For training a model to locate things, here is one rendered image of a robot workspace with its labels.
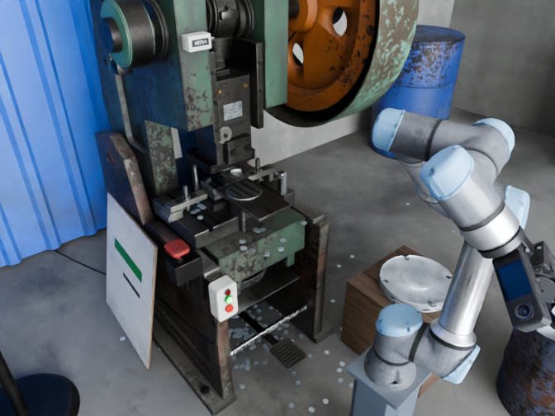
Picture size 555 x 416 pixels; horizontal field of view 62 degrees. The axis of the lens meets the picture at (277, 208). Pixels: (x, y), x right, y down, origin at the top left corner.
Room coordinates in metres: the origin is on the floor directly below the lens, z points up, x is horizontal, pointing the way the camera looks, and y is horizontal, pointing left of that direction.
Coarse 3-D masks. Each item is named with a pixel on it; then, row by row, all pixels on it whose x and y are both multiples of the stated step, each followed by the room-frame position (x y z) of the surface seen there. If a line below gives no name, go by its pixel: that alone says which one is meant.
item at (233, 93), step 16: (224, 80) 1.41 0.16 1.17; (240, 80) 1.45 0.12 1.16; (224, 96) 1.41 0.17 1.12; (240, 96) 1.45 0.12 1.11; (224, 112) 1.41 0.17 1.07; (240, 112) 1.45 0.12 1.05; (224, 128) 1.39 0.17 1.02; (240, 128) 1.45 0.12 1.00; (208, 144) 1.42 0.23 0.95; (224, 144) 1.39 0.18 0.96; (240, 144) 1.41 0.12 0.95; (224, 160) 1.40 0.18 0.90; (240, 160) 1.41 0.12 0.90
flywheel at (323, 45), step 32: (320, 0) 1.66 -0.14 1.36; (352, 0) 1.55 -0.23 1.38; (288, 32) 1.78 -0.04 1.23; (320, 32) 1.65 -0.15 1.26; (352, 32) 1.54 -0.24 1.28; (288, 64) 1.78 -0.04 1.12; (320, 64) 1.64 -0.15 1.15; (352, 64) 1.49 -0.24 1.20; (288, 96) 1.72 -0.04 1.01; (320, 96) 1.59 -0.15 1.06; (352, 96) 1.55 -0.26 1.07
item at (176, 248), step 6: (174, 240) 1.14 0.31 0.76; (180, 240) 1.14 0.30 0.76; (168, 246) 1.11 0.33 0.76; (174, 246) 1.11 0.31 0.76; (180, 246) 1.11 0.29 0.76; (186, 246) 1.11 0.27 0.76; (168, 252) 1.08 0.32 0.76; (174, 252) 1.08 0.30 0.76; (180, 252) 1.08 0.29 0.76; (186, 252) 1.09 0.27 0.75
